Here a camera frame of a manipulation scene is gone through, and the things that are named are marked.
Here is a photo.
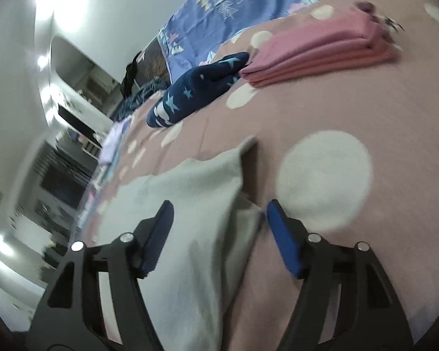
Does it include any pink folded clothes stack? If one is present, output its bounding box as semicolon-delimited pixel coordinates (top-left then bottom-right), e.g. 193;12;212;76
239;12;399;88

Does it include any dark blue fuzzy blanket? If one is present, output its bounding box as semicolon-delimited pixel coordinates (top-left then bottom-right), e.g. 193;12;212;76
112;77;172;123

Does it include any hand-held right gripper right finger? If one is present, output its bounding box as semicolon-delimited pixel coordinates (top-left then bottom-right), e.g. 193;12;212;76
266;199;414;351

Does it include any pink polka dot blanket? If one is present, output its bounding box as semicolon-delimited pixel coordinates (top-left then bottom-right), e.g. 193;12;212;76
73;0;439;351

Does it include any white ladder rack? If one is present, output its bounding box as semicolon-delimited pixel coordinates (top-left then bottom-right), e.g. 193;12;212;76
82;141;101;159

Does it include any black garment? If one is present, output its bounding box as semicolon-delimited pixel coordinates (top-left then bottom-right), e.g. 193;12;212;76
121;52;144;96

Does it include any pale green t-shirt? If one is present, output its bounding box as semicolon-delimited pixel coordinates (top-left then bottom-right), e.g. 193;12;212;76
95;136;264;351

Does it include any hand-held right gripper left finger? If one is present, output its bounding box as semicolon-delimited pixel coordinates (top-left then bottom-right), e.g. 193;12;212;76
29;200;175;351

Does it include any navy star-print folded garment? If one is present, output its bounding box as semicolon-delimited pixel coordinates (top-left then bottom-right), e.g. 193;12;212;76
146;52;250;128

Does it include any lavender folded garment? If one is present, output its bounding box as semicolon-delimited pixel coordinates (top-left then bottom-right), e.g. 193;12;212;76
99;119;132;165

